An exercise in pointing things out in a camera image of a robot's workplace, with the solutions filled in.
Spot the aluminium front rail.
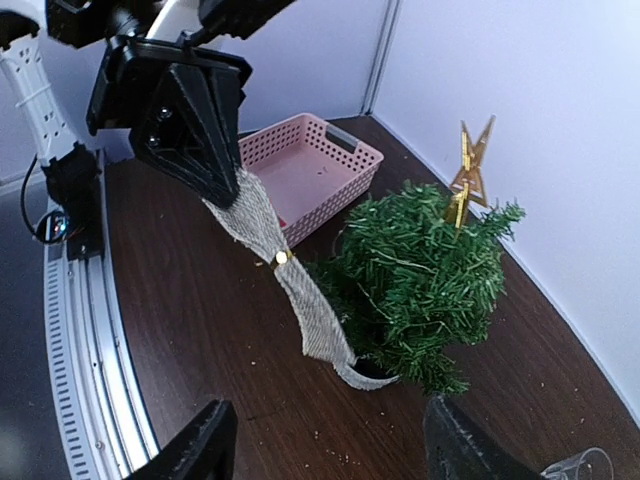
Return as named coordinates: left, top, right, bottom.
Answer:
left=42, top=149, right=161, bottom=480

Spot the clear drinking glass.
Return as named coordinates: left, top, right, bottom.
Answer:
left=541, top=447, right=615, bottom=480

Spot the burlap bow ornament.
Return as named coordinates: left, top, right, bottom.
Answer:
left=202, top=167, right=366, bottom=379

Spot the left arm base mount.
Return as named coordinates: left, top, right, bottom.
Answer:
left=36, top=142, right=104, bottom=260

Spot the pink plastic basket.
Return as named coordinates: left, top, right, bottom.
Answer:
left=239, top=113, right=384, bottom=247

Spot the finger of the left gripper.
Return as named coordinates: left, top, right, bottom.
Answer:
left=130, top=63, right=234, bottom=208
left=199, top=65, right=243, bottom=200

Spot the gold star ornament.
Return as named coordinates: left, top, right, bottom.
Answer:
left=444, top=115, right=496, bottom=239

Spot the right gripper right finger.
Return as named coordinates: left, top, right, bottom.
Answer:
left=423, top=394, right=542, bottom=480

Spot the small green christmas tree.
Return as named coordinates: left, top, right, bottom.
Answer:
left=306, top=182, right=526, bottom=395

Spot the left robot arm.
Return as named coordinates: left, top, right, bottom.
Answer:
left=1, top=1, right=286, bottom=230

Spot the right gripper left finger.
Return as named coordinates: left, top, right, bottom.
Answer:
left=128, top=400, right=238, bottom=480

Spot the left aluminium frame post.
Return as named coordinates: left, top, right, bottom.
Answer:
left=359, top=0, right=402, bottom=115

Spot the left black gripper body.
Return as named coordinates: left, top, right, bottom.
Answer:
left=86, top=36, right=252, bottom=151

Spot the white tree pot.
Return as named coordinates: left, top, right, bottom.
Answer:
left=336, top=358, right=399, bottom=391

